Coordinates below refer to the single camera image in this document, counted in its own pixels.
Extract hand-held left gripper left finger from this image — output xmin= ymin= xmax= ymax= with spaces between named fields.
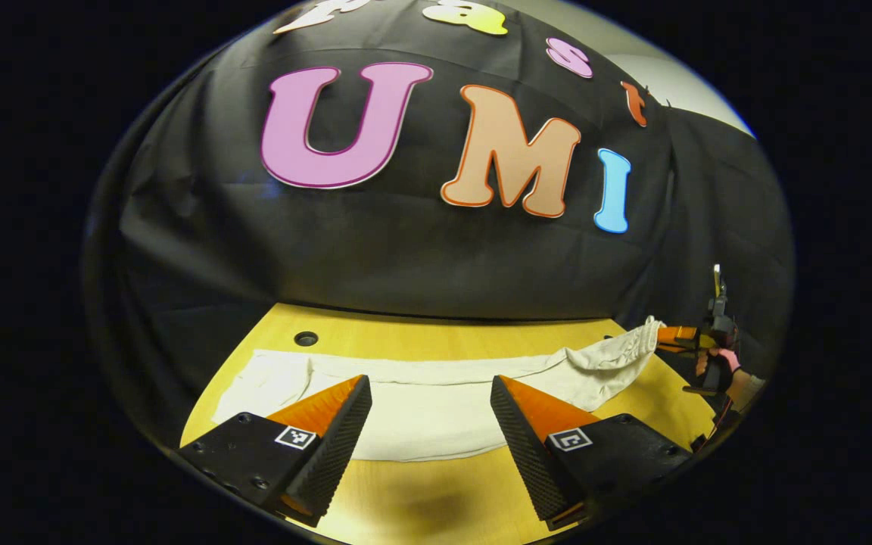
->
xmin=179 ymin=375 xmax=373 ymax=528

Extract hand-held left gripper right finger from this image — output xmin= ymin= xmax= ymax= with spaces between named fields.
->
xmin=490 ymin=375 xmax=694 ymax=531

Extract black backdrop cloth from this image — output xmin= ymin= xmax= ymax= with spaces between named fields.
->
xmin=84 ymin=0 xmax=796 ymax=447

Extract white jeans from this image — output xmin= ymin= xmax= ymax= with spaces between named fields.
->
xmin=213 ymin=316 xmax=665 ymax=462

